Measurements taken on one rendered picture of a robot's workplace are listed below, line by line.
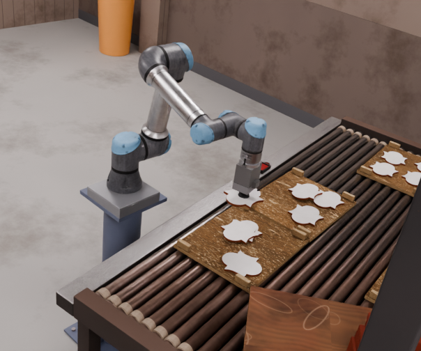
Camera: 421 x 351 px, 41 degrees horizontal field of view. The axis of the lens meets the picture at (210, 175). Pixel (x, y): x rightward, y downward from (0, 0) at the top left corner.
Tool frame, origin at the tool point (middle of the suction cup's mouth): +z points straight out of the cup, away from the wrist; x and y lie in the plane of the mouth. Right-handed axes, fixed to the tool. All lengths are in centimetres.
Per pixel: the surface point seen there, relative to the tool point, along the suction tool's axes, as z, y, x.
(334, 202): 17, 50, -22
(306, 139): 20, 104, 14
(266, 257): 18.3, -3.1, -15.0
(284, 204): 18.3, 34.2, -4.6
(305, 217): 17.3, 29.9, -16.4
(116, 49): 102, 316, 320
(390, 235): 20, 46, -49
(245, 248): 18.3, -4.1, -6.2
